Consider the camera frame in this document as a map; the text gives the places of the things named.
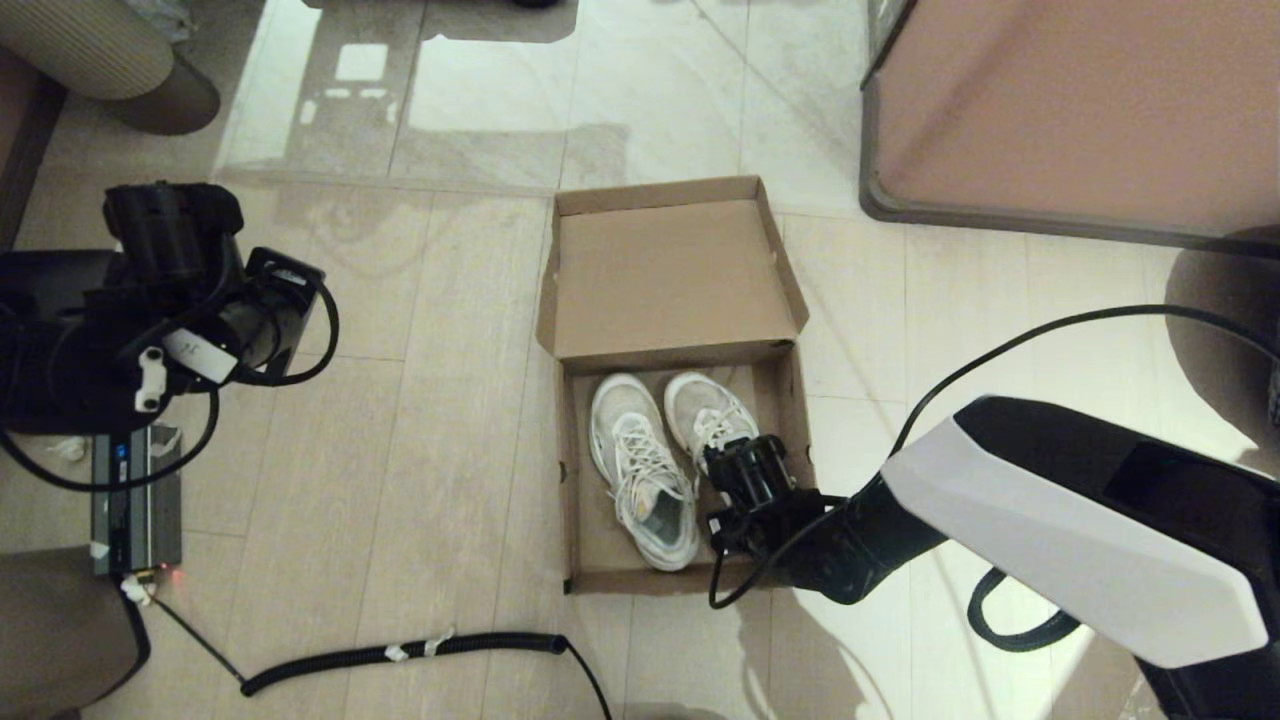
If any clear plastic bag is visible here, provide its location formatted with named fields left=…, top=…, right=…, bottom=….
left=125, top=0, right=191, bottom=41

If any black braided cable loop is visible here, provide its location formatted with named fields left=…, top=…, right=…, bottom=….
left=965, top=565, right=1083, bottom=653

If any black corrugated cable conduit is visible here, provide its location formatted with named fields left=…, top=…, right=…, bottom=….
left=240, top=630, right=613, bottom=720

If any grey metal power device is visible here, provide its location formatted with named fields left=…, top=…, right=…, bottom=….
left=92, top=425, right=184, bottom=576

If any ribbed beige pouf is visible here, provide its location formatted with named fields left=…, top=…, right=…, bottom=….
left=0, top=0, right=221, bottom=136

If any dark brown furniture edge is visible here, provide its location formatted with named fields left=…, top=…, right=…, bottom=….
left=0, top=45, right=66, bottom=251

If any white mesh sneaker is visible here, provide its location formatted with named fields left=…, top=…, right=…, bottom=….
left=588, top=372, right=703, bottom=573
left=663, top=372, right=761, bottom=481

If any pink upholstered furniture grey trim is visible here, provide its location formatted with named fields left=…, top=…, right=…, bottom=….
left=858, top=0, right=1280, bottom=251

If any brown rounded seat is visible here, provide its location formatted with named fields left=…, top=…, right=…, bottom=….
left=0, top=545, right=153, bottom=720

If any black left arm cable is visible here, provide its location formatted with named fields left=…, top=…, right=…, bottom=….
left=0, top=270, right=341, bottom=493

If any brown cardboard shoe box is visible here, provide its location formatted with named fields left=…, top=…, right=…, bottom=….
left=535, top=175, right=823, bottom=598

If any thin black device cable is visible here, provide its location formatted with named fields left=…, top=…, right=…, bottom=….
left=155, top=598, right=246, bottom=689

